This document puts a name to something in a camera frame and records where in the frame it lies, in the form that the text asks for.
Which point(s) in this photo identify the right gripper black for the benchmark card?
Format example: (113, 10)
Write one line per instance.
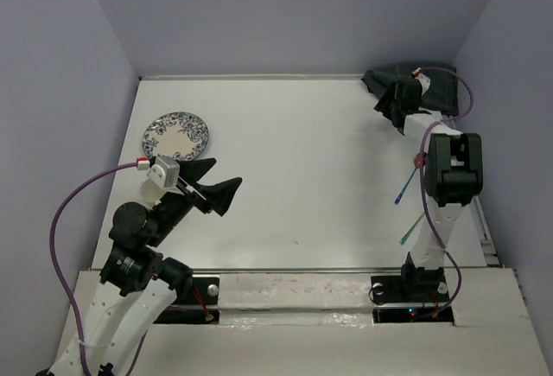
(384, 105)

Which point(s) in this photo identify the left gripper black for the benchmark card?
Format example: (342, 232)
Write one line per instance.
(219, 195)

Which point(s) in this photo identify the dark grey checked cloth placemat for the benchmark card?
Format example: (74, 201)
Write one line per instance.
(442, 95)

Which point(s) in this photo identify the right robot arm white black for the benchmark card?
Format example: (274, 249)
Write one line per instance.
(450, 169)

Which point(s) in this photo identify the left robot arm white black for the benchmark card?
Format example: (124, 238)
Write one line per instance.
(137, 283)

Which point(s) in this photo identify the blue floral ceramic plate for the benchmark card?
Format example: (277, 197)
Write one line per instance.
(182, 136)

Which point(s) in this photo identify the pale yellow mug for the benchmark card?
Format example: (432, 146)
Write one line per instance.
(151, 193)

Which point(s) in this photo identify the iridescent spoon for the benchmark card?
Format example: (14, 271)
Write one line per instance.
(408, 181)

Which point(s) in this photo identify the iridescent fork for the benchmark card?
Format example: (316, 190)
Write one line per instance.
(413, 227)

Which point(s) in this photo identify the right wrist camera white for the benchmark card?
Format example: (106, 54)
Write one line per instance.
(423, 79)

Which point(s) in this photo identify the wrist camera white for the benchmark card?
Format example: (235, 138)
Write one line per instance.
(423, 79)
(164, 172)

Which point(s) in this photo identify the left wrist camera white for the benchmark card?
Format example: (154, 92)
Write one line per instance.
(164, 172)

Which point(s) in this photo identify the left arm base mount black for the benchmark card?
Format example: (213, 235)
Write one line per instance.
(198, 307)

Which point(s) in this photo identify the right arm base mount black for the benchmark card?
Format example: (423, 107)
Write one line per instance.
(395, 304)

